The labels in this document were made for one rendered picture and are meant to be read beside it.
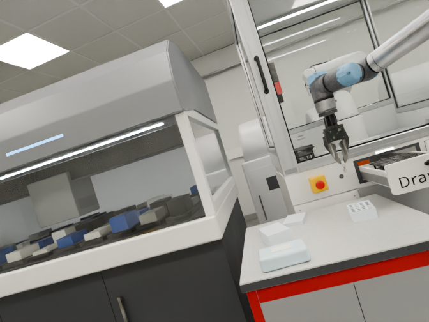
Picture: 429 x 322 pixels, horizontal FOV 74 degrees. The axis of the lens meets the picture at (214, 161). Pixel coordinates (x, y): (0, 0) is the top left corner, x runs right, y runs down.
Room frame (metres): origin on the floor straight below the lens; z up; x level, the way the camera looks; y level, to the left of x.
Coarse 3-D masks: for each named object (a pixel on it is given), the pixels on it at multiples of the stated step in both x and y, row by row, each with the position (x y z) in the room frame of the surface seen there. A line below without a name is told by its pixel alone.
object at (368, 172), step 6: (372, 162) 1.35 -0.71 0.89; (360, 168) 1.33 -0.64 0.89; (366, 168) 1.26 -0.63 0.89; (372, 168) 1.35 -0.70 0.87; (366, 174) 1.27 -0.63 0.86; (372, 174) 1.20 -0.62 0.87; (378, 174) 1.15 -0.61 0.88; (384, 174) 1.09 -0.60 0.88; (372, 180) 1.22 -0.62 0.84; (378, 180) 1.16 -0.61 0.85; (384, 180) 1.10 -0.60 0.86
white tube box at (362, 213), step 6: (348, 204) 1.15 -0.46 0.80; (360, 204) 1.11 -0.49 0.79; (366, 204) 1.09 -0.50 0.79; (372, 204) 1.05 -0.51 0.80; (348, 210) 1.14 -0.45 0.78; (354, 210) 1.07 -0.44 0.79; (360, 210) 1.04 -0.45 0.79; (366, 210) 1.02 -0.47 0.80; (372, 210) 1.01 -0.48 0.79; (354, 216) 1.03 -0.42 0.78; (360, 216) 1.03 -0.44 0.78; (366, 216) 1.02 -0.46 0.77; (372, 216) 1.02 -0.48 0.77; (354, 222) 1.04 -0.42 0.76
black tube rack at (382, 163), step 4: (396, 156) 1.29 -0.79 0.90; (400, 156) 1.26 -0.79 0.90; (404, 156) 1.24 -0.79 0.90; (408, 156) 1.21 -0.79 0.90; (412, 156) 1.18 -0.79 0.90; (416, 156) 1.16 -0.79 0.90; (380, 160) 1.31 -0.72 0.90; (384, 160) 1.27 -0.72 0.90; (388, 160) 1.25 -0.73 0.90; (392, 160) 1.22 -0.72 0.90; (396, 160) 1.19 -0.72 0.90; (400, 160) 1.17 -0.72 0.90; (372, 164) 1.28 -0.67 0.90; (376, 164) 1.24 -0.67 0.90; (380, 164) 1.22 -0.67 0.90; (384, 164) 1.19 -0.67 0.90; (376, 168) 1.29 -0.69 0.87; (380, 168) 1.28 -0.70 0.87
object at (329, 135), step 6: (318, 114) 1.12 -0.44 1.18; (324, 114) 1.07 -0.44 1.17; (330, 114) 1.06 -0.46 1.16; (330, 120) 1.08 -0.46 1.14; (330, 126) 1.07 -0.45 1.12; (336, 126) 1.11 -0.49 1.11; (342, 126) 1.06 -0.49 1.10; (324, 132) 1.08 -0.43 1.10; (330, 132) 1.07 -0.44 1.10; (336, 132) 1.07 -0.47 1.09; (342, 132) 1.06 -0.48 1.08; (330, 138) 1.08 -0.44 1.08; (336, 138) 1.06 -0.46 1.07; (342, 138) 1.06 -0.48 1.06
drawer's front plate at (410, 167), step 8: (408, 160) 1.00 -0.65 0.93; (416, 160) 0.99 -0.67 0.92; (424, 160) 0.99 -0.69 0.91; (384, 168) 1.02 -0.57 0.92; (392, 168) 1.01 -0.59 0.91; (400, 168) 1.00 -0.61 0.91; (408, 168) 1.00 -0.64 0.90; (416, 168) 1.00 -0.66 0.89; (424, 168) 0.99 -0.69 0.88; (392, 176) 1.01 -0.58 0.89; (400, 176) 1.00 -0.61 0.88; (408, 176) 1.00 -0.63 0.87; (416, 176) 1.00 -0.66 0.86; (392, 184) 1.01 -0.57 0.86; (416, 184) 1.00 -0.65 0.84; (424, 184) 0.99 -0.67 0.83; (392, 192) 1.02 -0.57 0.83; (400, 192) 1.01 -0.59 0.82
